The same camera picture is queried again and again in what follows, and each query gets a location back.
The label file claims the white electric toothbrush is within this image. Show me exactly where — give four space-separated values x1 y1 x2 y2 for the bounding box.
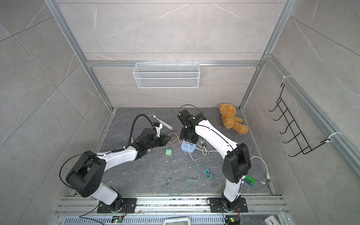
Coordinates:
153 115 174 130

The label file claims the green toy brick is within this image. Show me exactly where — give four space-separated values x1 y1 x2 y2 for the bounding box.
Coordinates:
244 175 256 186

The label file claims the white power strip cord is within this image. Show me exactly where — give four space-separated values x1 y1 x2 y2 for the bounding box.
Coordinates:
250 156 272 181

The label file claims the green charging cable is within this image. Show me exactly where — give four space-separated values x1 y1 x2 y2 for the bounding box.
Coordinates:
164 160 221 197

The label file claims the white wire mesh basket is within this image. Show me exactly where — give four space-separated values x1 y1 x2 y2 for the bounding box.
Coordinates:
133 62 201 88

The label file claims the black wire hook rack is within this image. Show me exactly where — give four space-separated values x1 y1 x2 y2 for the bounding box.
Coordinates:
268 83 331 158

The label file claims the brown teddy bear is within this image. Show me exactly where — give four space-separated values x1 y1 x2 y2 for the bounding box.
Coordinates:
218 103 248 134

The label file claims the blue power strip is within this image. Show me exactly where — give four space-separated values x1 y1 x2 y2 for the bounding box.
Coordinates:
181 140 197 154

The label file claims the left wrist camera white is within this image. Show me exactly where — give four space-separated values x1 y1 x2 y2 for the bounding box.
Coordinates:
153 122 163 137

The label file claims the green charger plug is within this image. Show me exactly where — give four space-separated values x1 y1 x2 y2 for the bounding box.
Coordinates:
165 148 172 156

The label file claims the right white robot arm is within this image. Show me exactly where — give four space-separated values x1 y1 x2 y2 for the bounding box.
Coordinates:
177 109 251 211

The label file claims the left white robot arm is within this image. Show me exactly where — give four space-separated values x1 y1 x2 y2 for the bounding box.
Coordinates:
62 114 171 213

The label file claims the pink charging cable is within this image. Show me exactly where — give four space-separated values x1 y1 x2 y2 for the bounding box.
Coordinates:
153 129 183 151

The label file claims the white charging cable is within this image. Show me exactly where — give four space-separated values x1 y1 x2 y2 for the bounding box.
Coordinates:
187 137 218 161

